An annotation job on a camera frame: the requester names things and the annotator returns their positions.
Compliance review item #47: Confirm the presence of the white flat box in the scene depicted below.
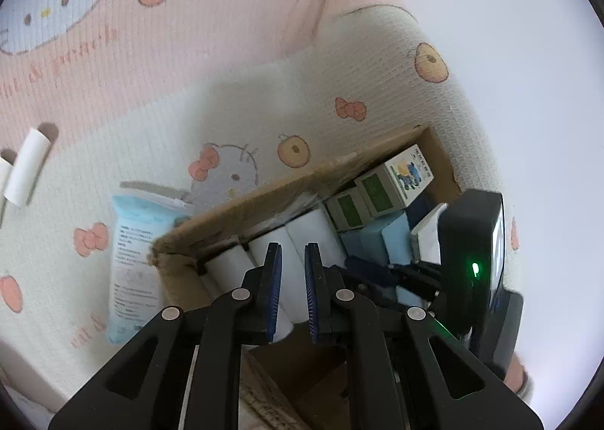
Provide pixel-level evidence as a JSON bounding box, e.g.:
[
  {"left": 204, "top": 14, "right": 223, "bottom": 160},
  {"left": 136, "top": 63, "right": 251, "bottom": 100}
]
[{"left": 410, "top": 203, "right": 447, "bottom": 265}]

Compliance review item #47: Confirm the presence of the blue wet wipes pack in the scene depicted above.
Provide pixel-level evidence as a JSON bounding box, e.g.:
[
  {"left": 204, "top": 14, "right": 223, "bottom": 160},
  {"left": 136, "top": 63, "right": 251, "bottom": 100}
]
[{"left": 106, "top": 189, "right": 193, "bottom": 345}]

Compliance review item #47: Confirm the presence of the brown cardboard box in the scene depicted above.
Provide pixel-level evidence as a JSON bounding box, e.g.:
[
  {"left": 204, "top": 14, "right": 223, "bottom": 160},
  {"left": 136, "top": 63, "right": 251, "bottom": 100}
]
[{"left": 149, "top": 125, "right": 464, "bottom": 430}]

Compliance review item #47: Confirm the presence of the white paper tube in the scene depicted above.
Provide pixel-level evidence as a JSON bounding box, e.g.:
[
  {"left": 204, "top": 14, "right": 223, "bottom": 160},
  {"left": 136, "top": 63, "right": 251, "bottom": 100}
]
[
  {"left": 3, "top": 128, "right": 52, "bottom": 208},
  {"left": 0, "top": 158, "right": 12, "bottom": 195}
]

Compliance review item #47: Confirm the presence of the small green white box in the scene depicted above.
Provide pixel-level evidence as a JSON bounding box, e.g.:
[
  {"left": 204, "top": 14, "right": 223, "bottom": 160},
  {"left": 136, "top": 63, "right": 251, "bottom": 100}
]
[{"left": 327, "top": 186, "right": 371, "bottom": 232}]

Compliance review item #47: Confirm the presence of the white green cartoon box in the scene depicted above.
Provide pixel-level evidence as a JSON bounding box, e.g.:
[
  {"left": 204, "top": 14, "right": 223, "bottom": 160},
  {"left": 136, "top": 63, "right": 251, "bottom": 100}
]
[{"left": 354, "top": 145, "right": 434, "bottom": 217}]

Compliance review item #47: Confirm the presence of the light blue box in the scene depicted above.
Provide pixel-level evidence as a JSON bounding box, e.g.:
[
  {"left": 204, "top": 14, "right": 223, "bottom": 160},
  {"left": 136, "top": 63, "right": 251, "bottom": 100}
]
[
  {"left": 382, "top": 211, "right": 423, "bottom": 307},
  {"left": 340, "top": 220, "right": 389, "bottom": 267}
]

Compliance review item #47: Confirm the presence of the white paper roll core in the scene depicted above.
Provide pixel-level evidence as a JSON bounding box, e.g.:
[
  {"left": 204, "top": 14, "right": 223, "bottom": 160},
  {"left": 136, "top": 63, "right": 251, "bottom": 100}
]
[{"left": 249, "top": 228, "right": 309, "bottom": 342}]

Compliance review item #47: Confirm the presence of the pink cartoon bed sheet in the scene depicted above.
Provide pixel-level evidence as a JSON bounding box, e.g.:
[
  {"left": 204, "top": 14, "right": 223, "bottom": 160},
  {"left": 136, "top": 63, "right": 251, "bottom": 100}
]
[{"left": 1, "top": 0, "right": 504, "bottom": 410}]

